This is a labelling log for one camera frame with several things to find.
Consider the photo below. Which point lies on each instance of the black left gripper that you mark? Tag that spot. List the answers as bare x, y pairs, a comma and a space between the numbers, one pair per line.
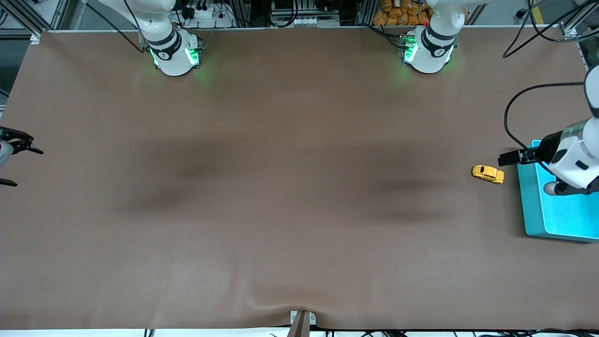
548, 145

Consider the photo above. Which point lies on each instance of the yellow beetle toy car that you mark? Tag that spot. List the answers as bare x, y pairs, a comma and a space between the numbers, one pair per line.
487, 173

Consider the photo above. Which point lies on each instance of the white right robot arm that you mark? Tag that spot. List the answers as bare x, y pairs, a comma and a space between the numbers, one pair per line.
173, 56

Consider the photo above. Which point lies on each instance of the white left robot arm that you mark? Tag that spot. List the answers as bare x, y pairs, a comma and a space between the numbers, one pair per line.
428, 54

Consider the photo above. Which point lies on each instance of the teal plastic bin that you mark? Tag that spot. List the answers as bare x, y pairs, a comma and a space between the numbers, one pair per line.
561, 215

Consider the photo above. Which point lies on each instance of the orange snack packets pile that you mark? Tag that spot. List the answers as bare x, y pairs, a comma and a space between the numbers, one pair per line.
398, 14

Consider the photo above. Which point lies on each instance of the white power strip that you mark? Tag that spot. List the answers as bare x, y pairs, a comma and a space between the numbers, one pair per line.
208, 16

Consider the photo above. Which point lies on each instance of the brown table mat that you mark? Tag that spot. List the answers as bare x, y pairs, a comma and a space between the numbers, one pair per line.
281, 210

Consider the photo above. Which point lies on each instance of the aluminium frame profile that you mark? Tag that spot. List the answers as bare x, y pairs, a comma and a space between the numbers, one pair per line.
28, 18
573, 21

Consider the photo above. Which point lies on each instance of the grey metal mat bracket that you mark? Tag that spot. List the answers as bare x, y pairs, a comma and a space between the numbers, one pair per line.
303, 323

